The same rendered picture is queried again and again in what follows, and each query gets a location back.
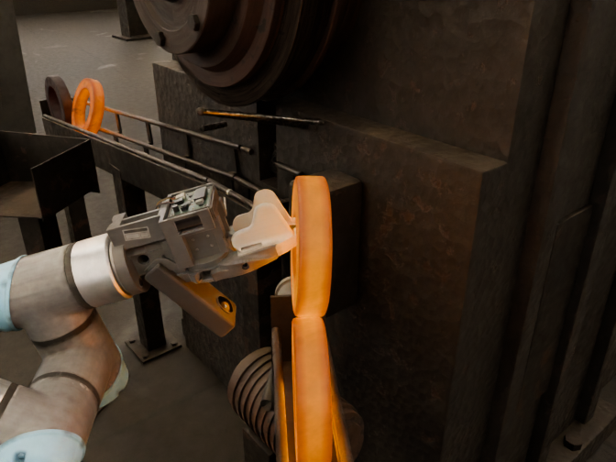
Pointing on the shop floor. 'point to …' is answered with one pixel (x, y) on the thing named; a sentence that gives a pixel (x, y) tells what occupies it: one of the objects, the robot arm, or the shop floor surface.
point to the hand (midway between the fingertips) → (308, 231)
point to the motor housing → (245, 394)
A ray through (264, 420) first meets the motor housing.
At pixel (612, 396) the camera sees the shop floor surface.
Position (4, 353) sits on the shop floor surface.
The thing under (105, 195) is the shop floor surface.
